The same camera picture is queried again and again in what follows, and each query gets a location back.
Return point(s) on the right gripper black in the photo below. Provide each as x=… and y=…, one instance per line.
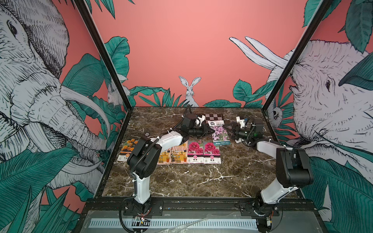
x=236, y=128

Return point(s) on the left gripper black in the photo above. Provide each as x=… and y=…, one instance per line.
x=204, y=129

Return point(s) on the pink flower seed packet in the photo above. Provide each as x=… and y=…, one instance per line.
x=211, y=153
x=195, y=152

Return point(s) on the sunflower shop seed packet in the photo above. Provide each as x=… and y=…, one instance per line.
x=179, y=154
x=165, y=157

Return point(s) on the purple flower seed packet front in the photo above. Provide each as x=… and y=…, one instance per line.
x=220, y=136

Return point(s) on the orange marigold seed packet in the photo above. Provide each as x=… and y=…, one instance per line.
x=126, y=150

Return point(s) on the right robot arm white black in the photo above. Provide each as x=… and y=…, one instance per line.
x=293, y=169

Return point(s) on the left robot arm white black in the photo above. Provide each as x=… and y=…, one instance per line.
x=144, y=157

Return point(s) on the checkered chess board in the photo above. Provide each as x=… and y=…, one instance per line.
x=214, y=117

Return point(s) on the clear plastic wrap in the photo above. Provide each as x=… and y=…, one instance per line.
x=188, y=225

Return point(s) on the white slotted vent strip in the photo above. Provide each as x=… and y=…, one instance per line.
x=158, y=223

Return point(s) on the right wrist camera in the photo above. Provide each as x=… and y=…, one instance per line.
x=240, y=122

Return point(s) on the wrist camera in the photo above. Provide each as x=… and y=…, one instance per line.
x=200, y=120
x=240, y=122

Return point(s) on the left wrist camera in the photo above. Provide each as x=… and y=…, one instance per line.
x=200, y=120

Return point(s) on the black front mounting rail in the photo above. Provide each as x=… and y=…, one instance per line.
x=157, y=206

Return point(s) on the right black frame post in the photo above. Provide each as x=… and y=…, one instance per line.
x=307, y=35

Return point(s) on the black frame post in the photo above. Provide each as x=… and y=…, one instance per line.
x=307, y=35
x=89, y=23

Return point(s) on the left black frame post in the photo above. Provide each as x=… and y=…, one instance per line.
x=89, y=23

